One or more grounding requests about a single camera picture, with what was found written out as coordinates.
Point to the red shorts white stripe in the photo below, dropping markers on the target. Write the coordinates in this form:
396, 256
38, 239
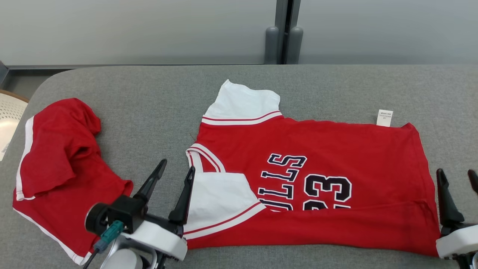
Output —
56, 160

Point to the red basketball jersey white sleeves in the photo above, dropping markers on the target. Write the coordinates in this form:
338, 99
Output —
336, 149

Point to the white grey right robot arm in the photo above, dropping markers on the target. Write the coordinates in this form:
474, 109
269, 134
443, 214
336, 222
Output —
475, 261

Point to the white perforated laundry basket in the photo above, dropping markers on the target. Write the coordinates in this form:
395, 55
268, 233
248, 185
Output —
11, 112

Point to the grey wall partition post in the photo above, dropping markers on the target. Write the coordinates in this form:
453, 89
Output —
283, 33

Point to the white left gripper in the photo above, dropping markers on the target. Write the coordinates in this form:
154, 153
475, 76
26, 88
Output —
160, 239

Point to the white barcode sticker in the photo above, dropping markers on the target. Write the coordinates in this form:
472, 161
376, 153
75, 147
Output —
3, 151

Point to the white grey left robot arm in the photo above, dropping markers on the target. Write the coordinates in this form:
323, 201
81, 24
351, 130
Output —
123, 259

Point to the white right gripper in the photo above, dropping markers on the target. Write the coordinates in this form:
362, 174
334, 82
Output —
459, 241

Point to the grey metal frame strut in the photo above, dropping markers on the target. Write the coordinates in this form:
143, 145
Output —
3, 73

